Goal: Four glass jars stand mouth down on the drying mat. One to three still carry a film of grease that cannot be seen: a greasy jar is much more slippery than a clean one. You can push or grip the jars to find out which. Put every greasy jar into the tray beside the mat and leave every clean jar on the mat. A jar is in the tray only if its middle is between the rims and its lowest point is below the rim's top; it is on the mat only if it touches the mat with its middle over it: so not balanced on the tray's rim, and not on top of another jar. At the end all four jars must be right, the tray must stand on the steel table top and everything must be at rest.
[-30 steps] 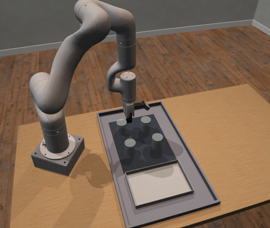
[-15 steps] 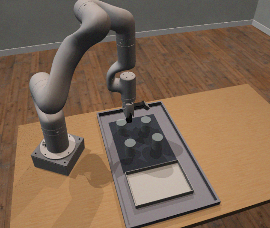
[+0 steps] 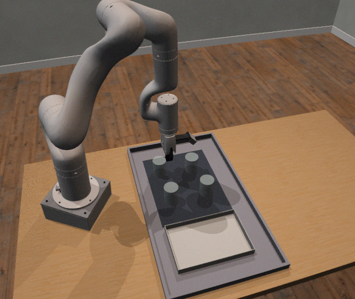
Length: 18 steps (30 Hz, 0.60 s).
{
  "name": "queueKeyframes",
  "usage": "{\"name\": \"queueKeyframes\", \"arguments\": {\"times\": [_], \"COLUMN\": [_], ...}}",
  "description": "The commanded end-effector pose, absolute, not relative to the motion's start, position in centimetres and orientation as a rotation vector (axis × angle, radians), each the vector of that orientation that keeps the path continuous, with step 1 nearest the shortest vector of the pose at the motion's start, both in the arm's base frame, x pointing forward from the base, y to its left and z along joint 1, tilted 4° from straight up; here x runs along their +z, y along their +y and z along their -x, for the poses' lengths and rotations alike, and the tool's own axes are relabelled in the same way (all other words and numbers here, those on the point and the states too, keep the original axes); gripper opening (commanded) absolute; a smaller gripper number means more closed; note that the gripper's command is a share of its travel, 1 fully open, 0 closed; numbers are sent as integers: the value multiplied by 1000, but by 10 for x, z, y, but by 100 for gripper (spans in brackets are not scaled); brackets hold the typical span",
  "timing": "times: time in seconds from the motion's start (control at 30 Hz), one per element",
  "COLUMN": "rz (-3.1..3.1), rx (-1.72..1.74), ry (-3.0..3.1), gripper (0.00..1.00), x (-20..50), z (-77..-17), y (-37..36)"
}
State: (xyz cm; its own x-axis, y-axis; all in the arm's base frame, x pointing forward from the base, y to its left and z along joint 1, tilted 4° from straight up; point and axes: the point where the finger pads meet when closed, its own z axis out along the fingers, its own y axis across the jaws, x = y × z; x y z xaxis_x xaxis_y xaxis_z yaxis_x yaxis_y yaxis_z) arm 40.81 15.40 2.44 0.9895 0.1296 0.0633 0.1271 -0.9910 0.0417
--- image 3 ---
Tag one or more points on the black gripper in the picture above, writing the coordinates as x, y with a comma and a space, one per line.
168, 143

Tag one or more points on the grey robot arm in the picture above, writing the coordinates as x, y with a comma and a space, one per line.
65, 120

